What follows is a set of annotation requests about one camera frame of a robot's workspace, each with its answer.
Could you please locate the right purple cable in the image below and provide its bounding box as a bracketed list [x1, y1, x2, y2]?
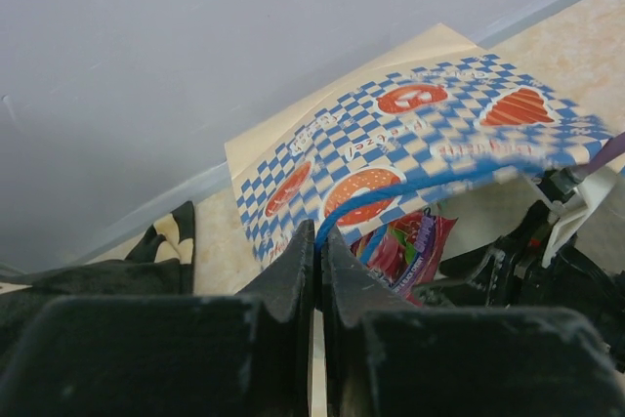
[575, 131, 625, 184]

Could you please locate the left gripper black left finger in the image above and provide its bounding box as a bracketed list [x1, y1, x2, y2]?
[1, 221, 314, 416]

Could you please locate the blue checkered paper bag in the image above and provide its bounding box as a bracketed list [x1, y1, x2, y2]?
[226, 25, 611, 264]

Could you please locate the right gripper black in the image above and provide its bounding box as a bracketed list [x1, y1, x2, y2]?
[414, 201, 624, 372]

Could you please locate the pink Fox's candy packet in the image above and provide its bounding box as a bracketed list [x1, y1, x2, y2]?
[351, 208, 457, 306]

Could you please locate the black floral plush blanket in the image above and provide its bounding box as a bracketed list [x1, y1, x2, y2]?
[1, 201, 195, 368]

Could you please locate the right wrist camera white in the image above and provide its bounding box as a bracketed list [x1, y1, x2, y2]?
[523, 167, 624, 269]

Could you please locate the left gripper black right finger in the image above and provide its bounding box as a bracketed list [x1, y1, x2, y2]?
[320, 230, 624, 416]

